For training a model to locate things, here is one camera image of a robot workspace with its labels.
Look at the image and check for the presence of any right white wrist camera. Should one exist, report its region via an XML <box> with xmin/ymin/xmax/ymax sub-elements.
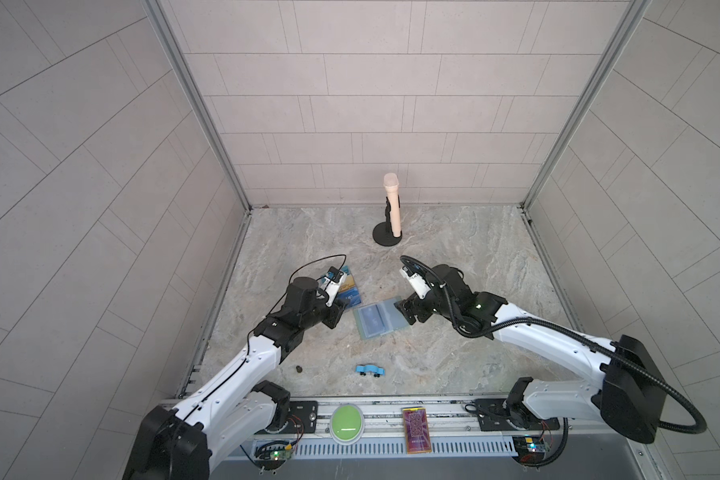
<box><xmin>400</xmin><ymin>266</ymin><xmax>431</xmax><ymax>299</ymax></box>

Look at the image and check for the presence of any green round button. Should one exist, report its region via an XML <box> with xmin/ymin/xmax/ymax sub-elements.
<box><xmin>329</xmin><ymin>404</ymin><xmax>365</xmax><ymax>445</ymax></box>

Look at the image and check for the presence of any green circuit board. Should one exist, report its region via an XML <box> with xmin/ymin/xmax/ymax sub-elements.
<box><xmin>255</xmin><ymin>440</ymin><xmax>295</xmax><ymax>463</ymax></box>
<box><xmin>512</xmin><ymin>436</ymin><xmax>548</xmax><ymax>464</ymax></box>

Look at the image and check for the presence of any black corrugated cable conduit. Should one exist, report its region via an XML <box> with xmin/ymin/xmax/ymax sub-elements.
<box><xmin>399</xmin><ymin>254</ymin><xmax>708</xmax><ymax>468</ymax></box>

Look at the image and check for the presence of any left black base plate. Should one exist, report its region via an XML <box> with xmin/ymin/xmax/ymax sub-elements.
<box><xmin>258</xmin><ymin>400</ymin><xmax>319</xmax><ymax>435</ymax></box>

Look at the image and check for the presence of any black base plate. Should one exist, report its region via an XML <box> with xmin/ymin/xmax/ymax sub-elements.
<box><xmin>258</xmin><ymin>400</ymin><xmax>319</xmax><ymax>435</ymax></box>
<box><xmin>464</xmin><ymin>398</ymin><xmax>561</xmax><ymax>432</ymax></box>

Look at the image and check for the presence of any blue card in stand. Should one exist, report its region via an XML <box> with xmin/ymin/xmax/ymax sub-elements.
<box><xmin>337</xmin><ymin>287</ymin><xmax>362</xmax><ymax>309</ymax></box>

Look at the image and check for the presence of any purple patterned card box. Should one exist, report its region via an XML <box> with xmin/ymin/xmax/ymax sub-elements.
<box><xmin>402</xmin><ymin>407</ymin><xmax>432</xmax><ymax>454</ymax></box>

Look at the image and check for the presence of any black round microphone stand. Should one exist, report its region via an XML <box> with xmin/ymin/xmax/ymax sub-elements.
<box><xmin>372</xmin><ymin>200</ymin><xmax>402</xmax><ymax>247</ymax></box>

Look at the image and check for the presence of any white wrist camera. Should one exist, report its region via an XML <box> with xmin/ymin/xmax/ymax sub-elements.
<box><xmin>317</xmin><ymin>267</ymin><xmax>346</xmax><ymax>307</ymax></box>
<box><xmin>400</xmin><ymin>266</ymin><xmax>431</xmax><ymax>299</ymax></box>

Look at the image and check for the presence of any blue toy car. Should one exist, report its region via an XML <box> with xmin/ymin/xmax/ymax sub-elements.
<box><xmin>355</xmin><ymin>364</ymin><xmax>385</xmax><ymax>378</ymax></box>

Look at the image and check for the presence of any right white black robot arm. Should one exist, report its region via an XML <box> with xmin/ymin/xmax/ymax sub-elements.
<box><xmin>395</xmin><ymin>256</ymin><xmax>666</xmax><ymax>444</ymax></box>

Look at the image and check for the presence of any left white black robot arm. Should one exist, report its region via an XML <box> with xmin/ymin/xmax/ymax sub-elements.
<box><xmin>123</xmin><ymin>270</ymin><xmax>348</xmax><ymax>479</ymax></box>

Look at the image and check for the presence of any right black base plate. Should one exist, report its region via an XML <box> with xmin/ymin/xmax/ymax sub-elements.
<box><xmin>464</xmin><ymin>398</ymin><xmax>561</xmax><ymax>432</ymax></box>

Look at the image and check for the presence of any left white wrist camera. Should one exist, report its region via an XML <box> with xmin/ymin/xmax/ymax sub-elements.
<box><xmin>317</xmin><ymin>267</ymin><xmax>346</xmax><ymax>307</ymax></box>

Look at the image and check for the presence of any right green circuit board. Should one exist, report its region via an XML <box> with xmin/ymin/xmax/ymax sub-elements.
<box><xmin>512</xmin><ymin>436</ymin><xmax>548</xmax><ymax>464</ymax></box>

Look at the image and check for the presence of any left green circuit board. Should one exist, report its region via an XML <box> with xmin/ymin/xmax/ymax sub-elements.
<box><xmin>255</xmin><ymin>440</ymin><xmax>295</xmax><ymax>463</ymax></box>

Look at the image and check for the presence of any thin black camera cable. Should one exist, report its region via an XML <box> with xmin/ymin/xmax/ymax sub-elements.
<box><xmin>266</xmin><ymin>254</ymin><xmax>348</xmax><ymax>313</ymax></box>

